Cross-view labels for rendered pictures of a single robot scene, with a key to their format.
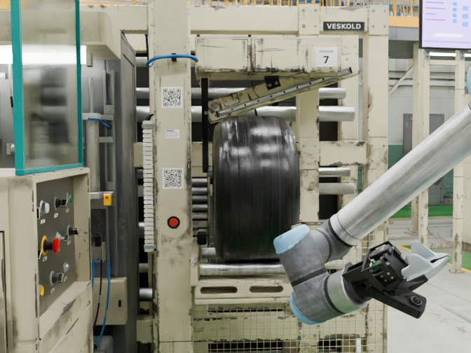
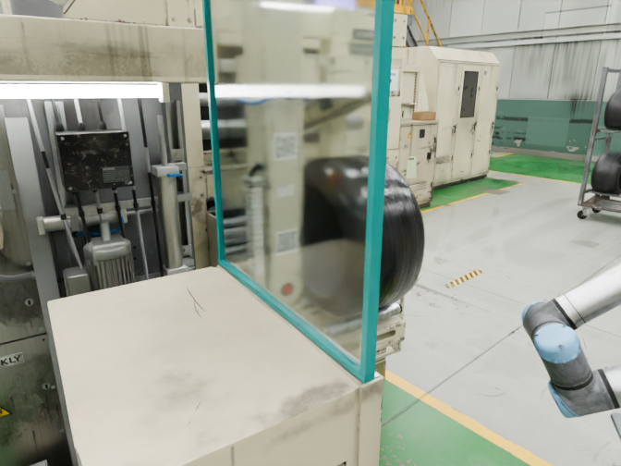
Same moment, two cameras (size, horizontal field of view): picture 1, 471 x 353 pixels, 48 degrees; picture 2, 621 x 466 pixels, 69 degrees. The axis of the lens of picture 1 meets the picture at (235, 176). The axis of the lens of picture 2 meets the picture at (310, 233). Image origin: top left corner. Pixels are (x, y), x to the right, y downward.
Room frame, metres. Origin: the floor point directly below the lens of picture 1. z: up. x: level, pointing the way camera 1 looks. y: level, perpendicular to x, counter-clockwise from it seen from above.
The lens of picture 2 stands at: (0.71, 0.82, 1.67)
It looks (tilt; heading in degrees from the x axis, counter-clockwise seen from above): 18 degrees down; 330
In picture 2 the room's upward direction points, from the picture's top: straight up
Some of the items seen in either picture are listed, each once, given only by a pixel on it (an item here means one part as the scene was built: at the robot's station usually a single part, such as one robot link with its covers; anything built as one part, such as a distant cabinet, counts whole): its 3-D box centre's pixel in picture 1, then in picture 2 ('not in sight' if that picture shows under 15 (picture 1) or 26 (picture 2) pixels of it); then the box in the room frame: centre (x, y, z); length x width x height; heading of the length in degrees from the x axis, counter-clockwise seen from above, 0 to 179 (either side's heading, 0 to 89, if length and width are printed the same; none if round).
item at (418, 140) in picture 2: not in sight; (401, 165); (5.64, -3.48, 0.62); 0.91 x 0.58 x 1.25; 102
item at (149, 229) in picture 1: (150, 185); not in sight; (1.92, 0.31, 1.19); 0.05 x 0.04 x 0.48; 3
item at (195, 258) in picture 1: (195, 260); not in sight; (1.98, 0.15, 0.90); 0.40 x 0.03 x 0.10; 3
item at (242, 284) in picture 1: (244, 286); (359, 337); (1.84, -0.03, 0.83); 0.36 x 0.09 x 0.06; 93
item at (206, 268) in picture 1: (246, 268); (361, 320); (1.84, -0.04, 0.90); 0.35 x 0.05 x 0.05; 93
